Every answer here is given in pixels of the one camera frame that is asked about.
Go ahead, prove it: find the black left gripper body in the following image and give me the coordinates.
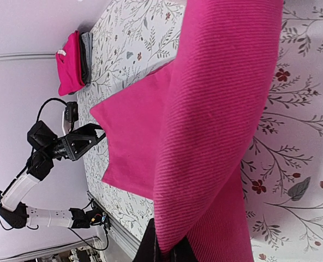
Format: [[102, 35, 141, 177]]
[[52, 130, 96, 160]]

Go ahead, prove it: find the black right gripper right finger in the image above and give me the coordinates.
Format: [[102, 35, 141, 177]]
[[171, 237, 198, 262]]

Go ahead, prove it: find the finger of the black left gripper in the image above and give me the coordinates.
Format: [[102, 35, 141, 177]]
[[94, 129, 106, 143], [74, 123, 101, 136]]

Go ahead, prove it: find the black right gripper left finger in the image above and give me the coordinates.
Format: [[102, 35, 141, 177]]
[[133, 218, 162, 262]]

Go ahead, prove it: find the magenta t-shirt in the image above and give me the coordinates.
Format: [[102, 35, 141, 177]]
[[55, 31, 85, 96]]

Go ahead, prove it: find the pink garment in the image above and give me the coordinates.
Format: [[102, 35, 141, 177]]
[[91, 1, 283, 261]]

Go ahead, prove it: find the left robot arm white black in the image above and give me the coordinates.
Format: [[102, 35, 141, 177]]
[[0, 121, 106, 229]]

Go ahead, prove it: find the black pinstriped folded shirt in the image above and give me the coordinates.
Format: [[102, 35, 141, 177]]
[[79, 35, 88, 85]]

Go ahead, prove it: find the grey folded garment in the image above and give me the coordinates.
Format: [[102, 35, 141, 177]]
[[81, 32, 93, 85]]

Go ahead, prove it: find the floral patterned table cloth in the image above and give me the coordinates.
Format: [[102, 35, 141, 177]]
[[77, 1, 323, 261]]

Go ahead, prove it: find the aluminium front rail base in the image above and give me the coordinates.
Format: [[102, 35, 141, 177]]
[[87, 191, 140, 261]]

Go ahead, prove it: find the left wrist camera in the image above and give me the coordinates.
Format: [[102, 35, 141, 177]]
[[62, 102, 79, 135]]

